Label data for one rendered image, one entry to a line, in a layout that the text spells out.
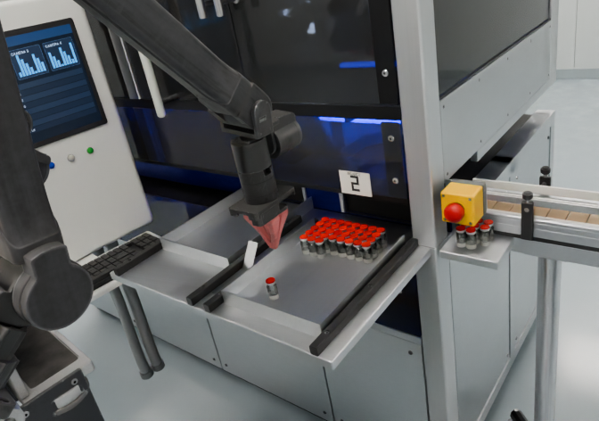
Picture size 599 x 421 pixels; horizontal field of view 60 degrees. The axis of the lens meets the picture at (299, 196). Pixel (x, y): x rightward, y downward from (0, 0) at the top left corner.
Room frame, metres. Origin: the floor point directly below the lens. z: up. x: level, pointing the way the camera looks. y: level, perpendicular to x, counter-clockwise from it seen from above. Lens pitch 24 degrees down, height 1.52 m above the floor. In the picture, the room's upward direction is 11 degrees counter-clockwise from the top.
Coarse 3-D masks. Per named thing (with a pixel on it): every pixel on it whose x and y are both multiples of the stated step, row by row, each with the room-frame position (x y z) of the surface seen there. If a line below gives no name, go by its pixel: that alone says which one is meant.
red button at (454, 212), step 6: (450, 204) 0.93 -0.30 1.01; (456, 204) 0.92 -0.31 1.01; (444, 210) 0.93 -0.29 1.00; (450, 210) 0.92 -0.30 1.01; (456, 210) 0.91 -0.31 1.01; (462, 210) 0.91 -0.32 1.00; (450, 216) 0.92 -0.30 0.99; (456, 216) 0.91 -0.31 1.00; (462, 216) 0.91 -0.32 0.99; (456, 222) 0.92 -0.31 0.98
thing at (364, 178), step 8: (344, 176) 1.13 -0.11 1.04; (360, 176) 1.10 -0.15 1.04; (368, 176) 1.08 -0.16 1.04; (344, 184) 1.13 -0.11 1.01; (360, 184) 1.10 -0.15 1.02; (368, 184) 1.08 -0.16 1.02; (344, 192) 1.13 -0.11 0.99; (352, 192) 1.12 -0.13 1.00; (360, 192) 1.10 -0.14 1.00; (368, 192) 1.09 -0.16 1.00
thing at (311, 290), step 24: (288, 240) 1.10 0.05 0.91; (264, 264) 1.03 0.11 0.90; (288, 264) 1.04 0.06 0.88; (312, 264) 1.02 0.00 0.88; (336, 264) 1.00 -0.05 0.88; (360, 264) 0.98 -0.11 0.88; (384, 264) 0.94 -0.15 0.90; (240, 288) 0.96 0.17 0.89; (264, 288) 0.96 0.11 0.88; (288, 288) 0.94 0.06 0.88; (312, 288) 0.92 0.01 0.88; (336, 288) 0.90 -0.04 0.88; (360, 288) 0.86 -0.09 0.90; (264, 312) 0.85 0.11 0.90; (288, 312) 0.81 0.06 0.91; (312, 312) 0.84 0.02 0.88; (336, 312) 0.80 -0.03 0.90
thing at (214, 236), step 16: (240, 192) 1.46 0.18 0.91; (224, 208) 1.40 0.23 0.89; (288, 208) 1.33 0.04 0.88; (304, 208) 1.28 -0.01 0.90; (192, 224) 1.31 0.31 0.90; (208, 224) 1.33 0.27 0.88; (224, 224) 1.31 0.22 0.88; (240, 224) 1.29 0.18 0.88; (160, 240) 1.23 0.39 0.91; (176, 240) 1.27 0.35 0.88; (192, 240) 1.25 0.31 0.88; (208, 240) 1.23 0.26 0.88; (224, 240) 1.21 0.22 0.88; (240, 240) 1.20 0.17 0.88; (256, 240) 1.13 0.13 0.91; (192, 256) 1.15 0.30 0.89; (208, 256) 1.11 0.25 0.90; (224, 256) 1.07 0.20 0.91; (240, 256) 1.09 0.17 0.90
